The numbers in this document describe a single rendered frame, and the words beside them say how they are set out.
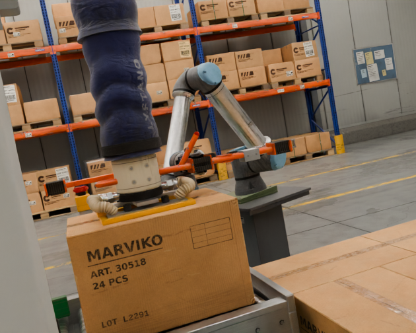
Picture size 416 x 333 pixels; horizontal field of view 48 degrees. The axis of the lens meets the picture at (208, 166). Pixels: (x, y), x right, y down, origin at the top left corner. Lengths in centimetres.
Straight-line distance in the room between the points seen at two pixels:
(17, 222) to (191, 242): 106
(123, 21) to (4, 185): 116
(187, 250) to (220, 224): 15
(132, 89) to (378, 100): 1124
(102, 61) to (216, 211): 66
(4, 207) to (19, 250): 6
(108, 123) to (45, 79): 857
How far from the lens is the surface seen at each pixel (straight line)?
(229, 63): 953
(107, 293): 164
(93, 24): 172
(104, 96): 170
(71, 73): 1026
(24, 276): 67
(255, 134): 249
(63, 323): 205
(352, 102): 1225
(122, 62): 169
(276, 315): 166
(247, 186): 267
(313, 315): 173
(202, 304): 172
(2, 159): 65
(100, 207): 166
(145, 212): 165
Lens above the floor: 124
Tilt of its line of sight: 6 degrees down
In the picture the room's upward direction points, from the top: 10 degrees counter-clockwise
